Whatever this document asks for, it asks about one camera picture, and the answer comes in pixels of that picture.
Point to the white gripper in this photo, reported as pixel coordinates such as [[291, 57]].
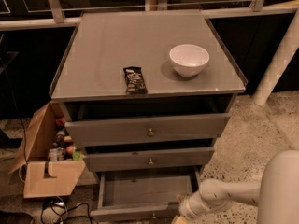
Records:
[[188, 207]]

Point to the grey bottom drawer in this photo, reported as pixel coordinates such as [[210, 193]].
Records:
[[143, 194]]

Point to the grey drawer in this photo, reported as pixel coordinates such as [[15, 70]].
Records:
[[105, 132], [143, 194], [148, 159]]

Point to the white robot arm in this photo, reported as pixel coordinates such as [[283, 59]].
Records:
[[276, 195]]

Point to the grey middle drawer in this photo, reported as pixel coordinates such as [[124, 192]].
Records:
[[148, 159]]

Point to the grey top drawer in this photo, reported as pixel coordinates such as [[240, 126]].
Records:
[[105, 132]]

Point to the grey drawer cabinet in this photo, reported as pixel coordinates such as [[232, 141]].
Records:
[[90, 83]]

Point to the open cardboard box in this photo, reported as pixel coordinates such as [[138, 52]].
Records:
[[45, 178]]

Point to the green packet in box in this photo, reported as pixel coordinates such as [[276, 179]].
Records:
[[77, 156]]

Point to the red apple in box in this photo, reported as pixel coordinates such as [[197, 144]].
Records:
[[69, 150]]

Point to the dark snack bar wrapper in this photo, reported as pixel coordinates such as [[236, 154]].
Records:
[[134, 80]]

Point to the clear jar in box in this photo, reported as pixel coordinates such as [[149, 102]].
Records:
[[57, 154]]

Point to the dark bottle in box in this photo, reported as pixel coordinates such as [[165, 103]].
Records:
[[59, 140]]

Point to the white ceramic bowl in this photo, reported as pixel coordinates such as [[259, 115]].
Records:
[[188, 60]]

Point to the white diagonal pole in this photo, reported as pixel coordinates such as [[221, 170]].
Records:
[[287, 47]]

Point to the metal railing frame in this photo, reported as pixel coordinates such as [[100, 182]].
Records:
[[38, 14]]

